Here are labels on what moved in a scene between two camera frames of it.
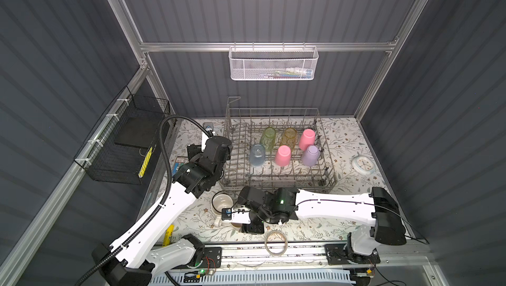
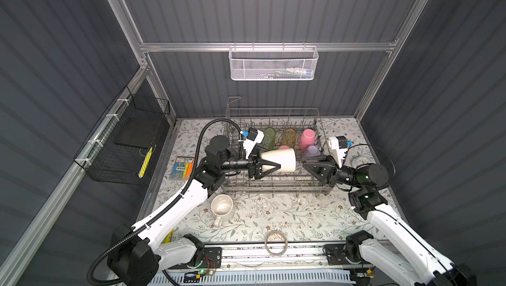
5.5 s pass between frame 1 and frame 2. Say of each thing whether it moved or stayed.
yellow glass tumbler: stayed
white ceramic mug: stayed
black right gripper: moved
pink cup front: stayed
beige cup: moved
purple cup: stayed
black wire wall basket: stayed
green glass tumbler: stayed
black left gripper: moved
